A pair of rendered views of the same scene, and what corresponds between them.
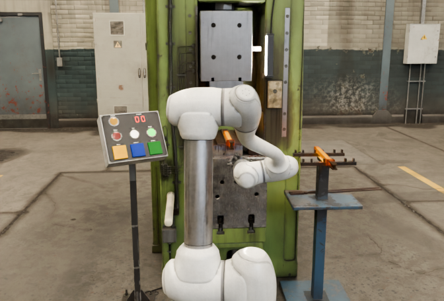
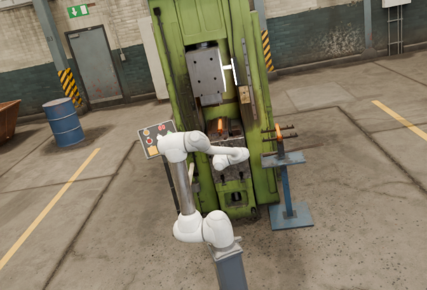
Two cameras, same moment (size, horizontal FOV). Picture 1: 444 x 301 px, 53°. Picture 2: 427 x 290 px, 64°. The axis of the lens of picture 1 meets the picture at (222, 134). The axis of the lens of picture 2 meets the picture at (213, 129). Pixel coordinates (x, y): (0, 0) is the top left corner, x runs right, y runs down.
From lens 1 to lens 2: 93 cm
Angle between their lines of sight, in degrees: 13
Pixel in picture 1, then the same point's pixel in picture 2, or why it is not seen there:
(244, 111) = (196, 145)
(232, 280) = (206, 230)
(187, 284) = (185, 233)
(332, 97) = (326, 45)
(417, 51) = not seen: outside the picture
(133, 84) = not seen: hidden behind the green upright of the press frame
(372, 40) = not seen: outside the picture
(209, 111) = (178, 148)
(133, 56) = not seen: hidden behind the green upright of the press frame
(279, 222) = (262, 171)
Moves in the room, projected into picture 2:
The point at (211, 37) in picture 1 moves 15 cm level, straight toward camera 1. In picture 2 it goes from (195, 70) to (193, 74)
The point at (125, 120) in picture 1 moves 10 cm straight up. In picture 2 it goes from (153, 130) to (150, 120)
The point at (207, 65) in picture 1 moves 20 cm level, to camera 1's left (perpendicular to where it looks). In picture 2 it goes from (196, 87) to (175, 91)
